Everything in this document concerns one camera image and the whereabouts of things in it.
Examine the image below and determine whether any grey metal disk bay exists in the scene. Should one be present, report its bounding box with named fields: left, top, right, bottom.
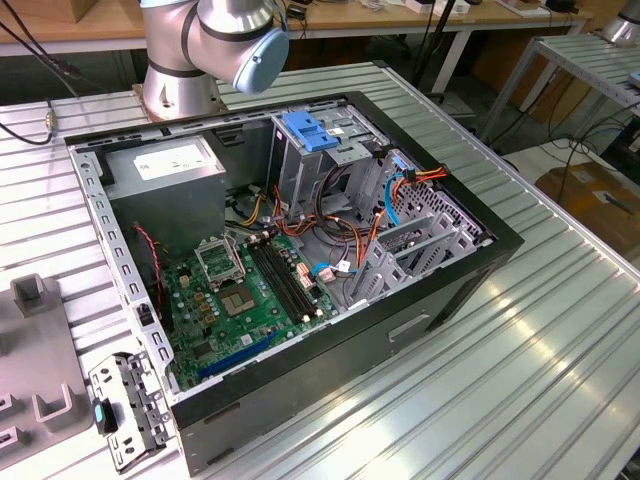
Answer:
left=344, top=182, right=496, bottom=309

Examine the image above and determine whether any black RAM slot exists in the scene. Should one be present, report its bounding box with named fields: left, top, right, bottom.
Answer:
left=248, top=238, right=307, bottom=324
left=262, top=234, right=321, bottom=316

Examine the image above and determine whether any grey metal drive cage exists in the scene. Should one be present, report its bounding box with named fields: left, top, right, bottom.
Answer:
left=267, top=102, right=391, bottom=221

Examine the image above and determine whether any green motherboard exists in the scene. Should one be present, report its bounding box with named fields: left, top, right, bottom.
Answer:
left=162, top=232, right=346, bottom=394

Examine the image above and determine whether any metal socket cover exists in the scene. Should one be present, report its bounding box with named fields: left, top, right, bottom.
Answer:
left=193, top=238, right=247, bottom=291

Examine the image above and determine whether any blue plastic drive latch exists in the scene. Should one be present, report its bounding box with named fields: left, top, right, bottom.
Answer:
left=282, top=112, right=341, bottom=154

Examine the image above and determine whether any black PC case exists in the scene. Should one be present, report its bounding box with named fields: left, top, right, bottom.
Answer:
left=63, top=90, right=525, bottom=477

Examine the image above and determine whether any blue expansion slot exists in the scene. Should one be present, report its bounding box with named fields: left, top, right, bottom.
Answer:
left=198, top=329, right=279, bottom=381

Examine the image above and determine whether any grey power supply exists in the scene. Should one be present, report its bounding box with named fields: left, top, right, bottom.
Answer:
left=102, top=135, right=227, bottom=256

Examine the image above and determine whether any black case fan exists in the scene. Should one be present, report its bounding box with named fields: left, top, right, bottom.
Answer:
left=132, top=227, right=174, bottom=334

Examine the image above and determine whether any large labelled cardboard box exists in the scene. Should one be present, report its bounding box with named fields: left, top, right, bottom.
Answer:
left=534, top=159, right=640, bottom=256

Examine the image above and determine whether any wooden desk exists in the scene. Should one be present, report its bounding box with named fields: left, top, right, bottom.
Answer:
left=0, top=0, right=594, bottom=99

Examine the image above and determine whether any grey parts rack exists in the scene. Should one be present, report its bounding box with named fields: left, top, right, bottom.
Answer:
left=0, top=272, right=96, bottom=464

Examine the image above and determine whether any metal slat side table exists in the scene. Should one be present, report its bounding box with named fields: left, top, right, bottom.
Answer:
left=479, top=32, right=640, bottom=146

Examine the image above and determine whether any small brown cardboard box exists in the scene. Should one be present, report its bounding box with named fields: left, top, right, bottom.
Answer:
left=68, top=0, right=101, bottom=24

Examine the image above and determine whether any blue wire white plug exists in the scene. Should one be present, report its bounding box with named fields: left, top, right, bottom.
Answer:
left=310, top=259, right=357, bottom=285

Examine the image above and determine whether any orange black wire bundle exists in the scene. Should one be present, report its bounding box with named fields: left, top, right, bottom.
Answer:
left=272, top=184, right=386, bottom=271

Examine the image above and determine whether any yellow orange wire bundle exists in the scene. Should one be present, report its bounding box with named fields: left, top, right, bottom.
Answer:
left=242, top=192, right=274, bottom=226

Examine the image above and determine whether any blue data wire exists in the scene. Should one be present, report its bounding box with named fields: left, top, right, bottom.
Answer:
left=382, top=154, right=410, bottom=229

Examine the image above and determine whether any orange red power wire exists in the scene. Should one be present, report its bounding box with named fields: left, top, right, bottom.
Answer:
left=392, top=167, right=449, bottom=201

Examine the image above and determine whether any red black fan wire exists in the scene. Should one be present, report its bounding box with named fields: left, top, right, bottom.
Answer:
left=132, top=224, right=166, bottom=316

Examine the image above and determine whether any metal expansion bracket retainer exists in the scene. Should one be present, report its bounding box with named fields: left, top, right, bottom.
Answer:
left=88, top=351, right=176, bottom=474

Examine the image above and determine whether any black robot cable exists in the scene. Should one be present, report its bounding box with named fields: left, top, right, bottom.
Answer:
left=0, top=19, right=81, bottom=146

